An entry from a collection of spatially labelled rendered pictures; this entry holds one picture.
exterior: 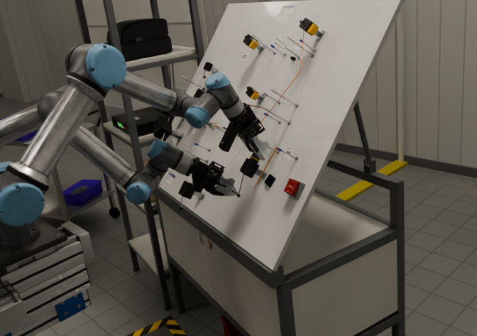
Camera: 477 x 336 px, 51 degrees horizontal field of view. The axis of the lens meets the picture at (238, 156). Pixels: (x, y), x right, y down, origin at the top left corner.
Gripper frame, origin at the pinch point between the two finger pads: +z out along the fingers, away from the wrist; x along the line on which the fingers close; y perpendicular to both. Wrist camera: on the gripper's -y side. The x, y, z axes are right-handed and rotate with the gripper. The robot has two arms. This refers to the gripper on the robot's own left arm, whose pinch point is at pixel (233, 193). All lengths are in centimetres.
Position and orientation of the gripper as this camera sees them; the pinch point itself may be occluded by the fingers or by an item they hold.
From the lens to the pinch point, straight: 187.6
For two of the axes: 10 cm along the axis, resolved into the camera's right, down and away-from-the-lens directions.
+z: 8.5, 4.7, 2.5
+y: 4.7, -4.5, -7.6
